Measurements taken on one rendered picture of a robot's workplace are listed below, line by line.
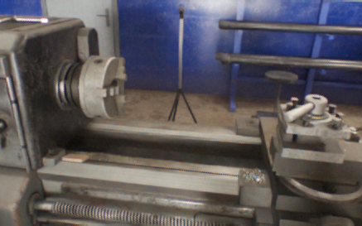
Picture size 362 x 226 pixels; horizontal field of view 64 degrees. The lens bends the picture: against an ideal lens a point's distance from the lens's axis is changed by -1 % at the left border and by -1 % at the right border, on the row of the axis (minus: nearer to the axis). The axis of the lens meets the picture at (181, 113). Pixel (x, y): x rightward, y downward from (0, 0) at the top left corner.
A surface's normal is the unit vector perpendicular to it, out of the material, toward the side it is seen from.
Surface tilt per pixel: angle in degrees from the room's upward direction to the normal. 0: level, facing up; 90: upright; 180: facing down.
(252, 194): 90
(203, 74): 90
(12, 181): 32
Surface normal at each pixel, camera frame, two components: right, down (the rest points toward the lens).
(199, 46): -0.15, 0.40
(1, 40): -0.09, -0.36
